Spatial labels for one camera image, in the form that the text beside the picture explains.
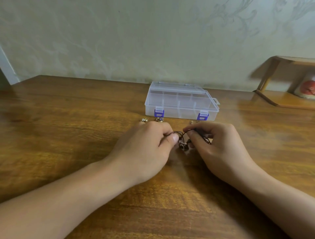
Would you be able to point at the white printed mug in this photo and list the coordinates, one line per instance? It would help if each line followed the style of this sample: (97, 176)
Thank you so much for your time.
(307, 87)

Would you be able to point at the person's left forearm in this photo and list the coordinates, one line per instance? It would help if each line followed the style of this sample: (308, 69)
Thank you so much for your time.
(49, 207)

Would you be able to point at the wooden shelf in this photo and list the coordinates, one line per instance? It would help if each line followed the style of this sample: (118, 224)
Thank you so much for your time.
(288, 98)

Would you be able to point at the person's left hand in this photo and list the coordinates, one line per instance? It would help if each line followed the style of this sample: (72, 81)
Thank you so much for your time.
(140, 152)

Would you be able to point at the clear plastic organizer box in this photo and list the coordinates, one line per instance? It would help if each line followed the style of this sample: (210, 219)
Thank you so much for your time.
(181, 101)

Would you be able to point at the person's right forearm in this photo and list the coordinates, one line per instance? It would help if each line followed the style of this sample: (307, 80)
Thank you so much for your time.
(285, 207)

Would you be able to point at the person's right hand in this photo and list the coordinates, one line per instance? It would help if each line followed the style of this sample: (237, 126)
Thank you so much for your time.
(224, 150)

